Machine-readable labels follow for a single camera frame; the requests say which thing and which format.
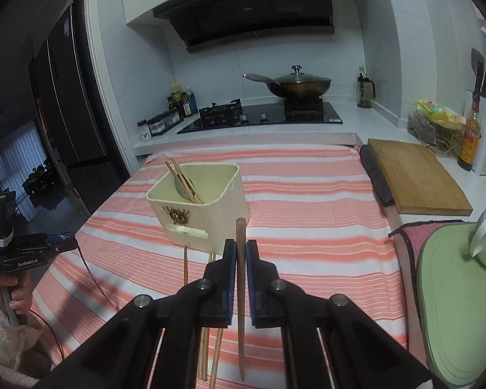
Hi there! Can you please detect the metal spoon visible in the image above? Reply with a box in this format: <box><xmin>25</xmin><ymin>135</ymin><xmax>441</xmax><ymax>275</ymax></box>
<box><xmin>174</xmin><ymin>176</ymin><xmax>194</xmax><ymax>202</ymax></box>

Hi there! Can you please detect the person's left hand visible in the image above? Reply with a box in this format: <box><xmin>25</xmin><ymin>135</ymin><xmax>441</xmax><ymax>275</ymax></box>
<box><xmin>0</xmin><ymin>270</ymin><xmax>32</xmax><ymax>314</ymax></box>

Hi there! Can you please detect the green round mat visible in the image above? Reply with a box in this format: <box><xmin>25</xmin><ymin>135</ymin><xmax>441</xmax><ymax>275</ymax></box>
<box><xmin>416</xmin><ymin>222</ymin><xmax>486</xmax><ymax>386</ymax></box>

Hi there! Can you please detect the black refrigerator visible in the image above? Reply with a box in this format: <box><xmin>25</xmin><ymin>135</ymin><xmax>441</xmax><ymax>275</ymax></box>
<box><xmin>29</xmin><ymin>5</ymin><xmax>128</xmax><ymax>213</ymax></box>

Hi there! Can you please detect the pink striped table cloth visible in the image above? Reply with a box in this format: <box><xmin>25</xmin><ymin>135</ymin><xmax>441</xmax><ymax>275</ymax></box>
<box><xmin>29</xmin><ymin>143</ymin><xmax>410</xmax><ymax>389</ymax></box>

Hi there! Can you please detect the cream utensil holder box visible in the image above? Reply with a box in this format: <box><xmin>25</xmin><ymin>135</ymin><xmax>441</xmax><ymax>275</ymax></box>
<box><xmin>146</xmin><ymin>162</ymin><xmax>250</xmax><ymax>255</ymax></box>

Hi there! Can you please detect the wooden cutting board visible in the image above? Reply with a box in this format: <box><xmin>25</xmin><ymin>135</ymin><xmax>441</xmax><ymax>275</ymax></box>
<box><xmin>368</xmin><ymin>139</ymin><xmax>473</xmax><ymax>216</ymax></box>

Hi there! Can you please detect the spice jar rack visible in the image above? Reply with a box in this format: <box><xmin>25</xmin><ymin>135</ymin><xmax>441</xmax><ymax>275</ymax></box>
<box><xmin>137</xmin><ymin>109</ymin><xmax>182</xmax><ymax>141</ymax></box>

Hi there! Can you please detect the sauce bottles group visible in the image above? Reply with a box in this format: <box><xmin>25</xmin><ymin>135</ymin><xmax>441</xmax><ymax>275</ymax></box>
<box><xmin>168</xmin><ymin>83</ymin><xmax>198</xmax><ymax>119</ymax></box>

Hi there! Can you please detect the yellow snack bag basket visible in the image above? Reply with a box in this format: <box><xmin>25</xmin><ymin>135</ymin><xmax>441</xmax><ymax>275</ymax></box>
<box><xmin>407</xmin><ymin>99</ymin><xmax>466</xmax><ymax>157</ymax></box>

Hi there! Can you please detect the soy sauce bottle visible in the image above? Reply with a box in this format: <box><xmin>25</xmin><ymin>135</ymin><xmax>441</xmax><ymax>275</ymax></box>
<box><xmin>457</xmin><ymin>91</ymin><xmax>481</xmax><ymax>171</ymax></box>

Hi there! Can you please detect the black gas stove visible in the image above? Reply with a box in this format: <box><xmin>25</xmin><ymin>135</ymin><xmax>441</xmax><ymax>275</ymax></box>
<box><xmin>178</xmin><ymin>98</ymin><xmax>343</xmax><ymax>135</ymax></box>

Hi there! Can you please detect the green glass jug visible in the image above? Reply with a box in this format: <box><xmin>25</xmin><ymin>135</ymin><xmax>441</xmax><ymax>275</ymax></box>
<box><xmin>356</xmin><ymin>66</ymin><xmax>376</xmax><ymax>108</ymax></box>

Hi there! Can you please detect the black wok with lid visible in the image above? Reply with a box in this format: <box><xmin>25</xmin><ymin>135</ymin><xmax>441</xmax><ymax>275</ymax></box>
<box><xmin>243</xmin><ymin>65</ymin><xmax>332</xmax><ymax>99</ymax></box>

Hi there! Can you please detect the black range hood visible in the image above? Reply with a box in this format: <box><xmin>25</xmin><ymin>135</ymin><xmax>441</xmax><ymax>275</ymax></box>
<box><xmin>153</xmin><ymin>0</ymin><xmax>334</xmax><ymax>53</ymax></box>

